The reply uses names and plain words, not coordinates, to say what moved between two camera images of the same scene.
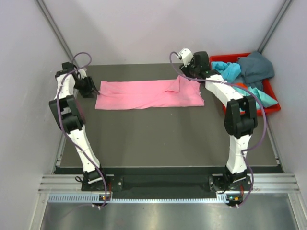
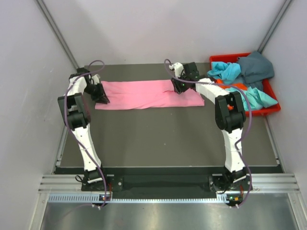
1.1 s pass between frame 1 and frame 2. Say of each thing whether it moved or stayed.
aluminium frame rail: stayed
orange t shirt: stayed
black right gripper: moved
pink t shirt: stayed
